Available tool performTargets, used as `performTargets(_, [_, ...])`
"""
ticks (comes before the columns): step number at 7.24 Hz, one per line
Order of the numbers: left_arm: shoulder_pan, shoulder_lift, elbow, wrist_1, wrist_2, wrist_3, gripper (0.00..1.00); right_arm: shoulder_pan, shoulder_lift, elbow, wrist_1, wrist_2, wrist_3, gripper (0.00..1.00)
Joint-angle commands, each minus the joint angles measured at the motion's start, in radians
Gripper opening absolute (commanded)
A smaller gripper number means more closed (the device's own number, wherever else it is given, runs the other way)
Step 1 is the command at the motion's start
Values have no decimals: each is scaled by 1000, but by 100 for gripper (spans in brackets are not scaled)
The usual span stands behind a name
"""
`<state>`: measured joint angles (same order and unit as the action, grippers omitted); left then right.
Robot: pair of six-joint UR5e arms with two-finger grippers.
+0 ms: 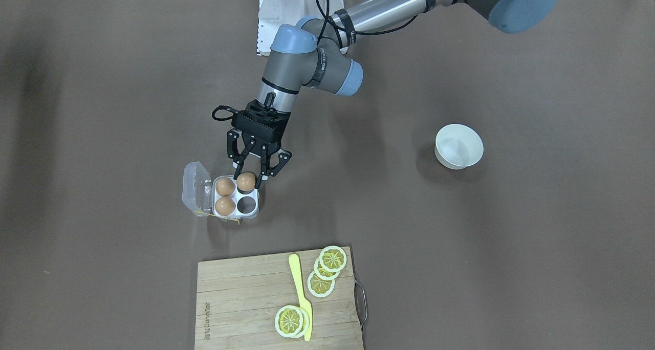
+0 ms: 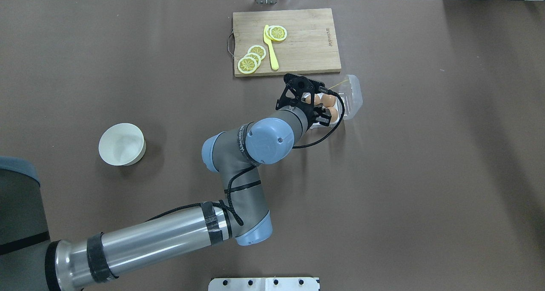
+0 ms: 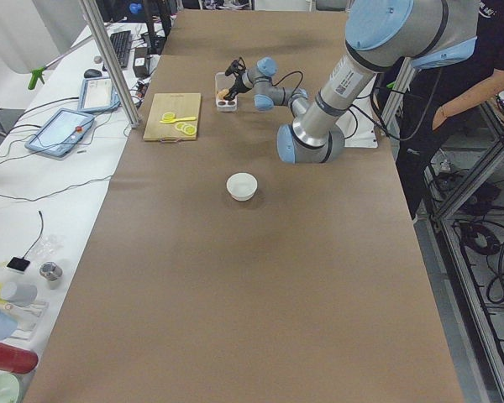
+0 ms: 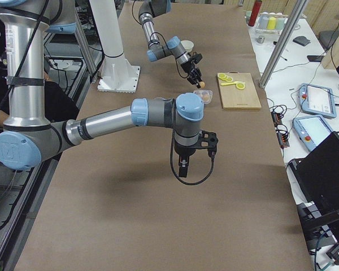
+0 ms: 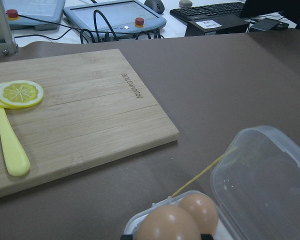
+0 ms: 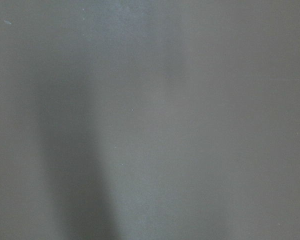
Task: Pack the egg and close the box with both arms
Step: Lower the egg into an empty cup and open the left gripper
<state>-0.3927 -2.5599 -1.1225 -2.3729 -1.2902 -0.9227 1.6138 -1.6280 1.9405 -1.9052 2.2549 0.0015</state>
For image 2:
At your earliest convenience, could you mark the brown egg lower slot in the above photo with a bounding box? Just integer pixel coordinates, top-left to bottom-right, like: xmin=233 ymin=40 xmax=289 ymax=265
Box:
xmin=327 ymin=107 xmax=339 ymax=124

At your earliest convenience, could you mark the lemon slice top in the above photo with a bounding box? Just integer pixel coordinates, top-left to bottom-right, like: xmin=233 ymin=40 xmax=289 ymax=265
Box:
xmin=237 ymin=56 xmax=261 ymax=74

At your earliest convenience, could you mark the brown egg upper slot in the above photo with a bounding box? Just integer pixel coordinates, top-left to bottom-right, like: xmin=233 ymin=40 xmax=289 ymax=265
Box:
xmin=321 ymin=94 xmax=337 ymax=108

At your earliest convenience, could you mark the yellow plastic knife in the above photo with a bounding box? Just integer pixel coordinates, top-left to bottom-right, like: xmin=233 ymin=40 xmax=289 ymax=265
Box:
xmin=263 ymin=25 xmax=280 ymax=71

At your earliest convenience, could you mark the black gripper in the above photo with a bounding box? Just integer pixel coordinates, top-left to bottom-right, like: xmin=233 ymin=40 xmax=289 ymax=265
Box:
xmin=275 ymin=73 xmax=338 ymax=127

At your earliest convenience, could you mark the brown egg slot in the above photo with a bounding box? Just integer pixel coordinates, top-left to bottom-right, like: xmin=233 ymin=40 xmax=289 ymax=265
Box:
xmin=321 ymin=94 xmax=337 ymax=108
xmin=327 ymin=107 xmax=339 ymax=124

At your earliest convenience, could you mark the bamboo cutting board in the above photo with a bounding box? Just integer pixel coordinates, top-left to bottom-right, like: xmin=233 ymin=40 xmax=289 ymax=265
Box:
xmin=233 ymin=8 xmax=342 ymax=77

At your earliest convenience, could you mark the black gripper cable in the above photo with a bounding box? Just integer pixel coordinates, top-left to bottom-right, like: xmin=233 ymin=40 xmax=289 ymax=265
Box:
xmin=292 ymin=86 xmax=344 ymax=149

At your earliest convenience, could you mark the clear plastic egg box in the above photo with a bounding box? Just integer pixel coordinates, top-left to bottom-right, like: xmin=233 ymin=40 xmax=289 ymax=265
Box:
xmin=315 ymin=74 xmax=363 ymax=128

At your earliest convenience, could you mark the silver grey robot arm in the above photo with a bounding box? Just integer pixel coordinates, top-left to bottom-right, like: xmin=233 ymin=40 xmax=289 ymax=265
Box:
xmin=0 ymin=74 xmax=345 ymax=291

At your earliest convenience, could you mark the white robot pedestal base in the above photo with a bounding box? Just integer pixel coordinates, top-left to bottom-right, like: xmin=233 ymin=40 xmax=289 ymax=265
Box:
xmin=208 ymin=277 xmax=321 ymax=291

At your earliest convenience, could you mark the white round bowl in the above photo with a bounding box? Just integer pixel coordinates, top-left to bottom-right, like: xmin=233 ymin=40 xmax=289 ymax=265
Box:
xmin=98 ymin=123 xmax=146 ymax=166

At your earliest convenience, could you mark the lemon slice middle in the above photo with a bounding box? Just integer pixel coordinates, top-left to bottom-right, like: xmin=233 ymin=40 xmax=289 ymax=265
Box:
xmin=244 ymin=52 xmax=261 ymax=67

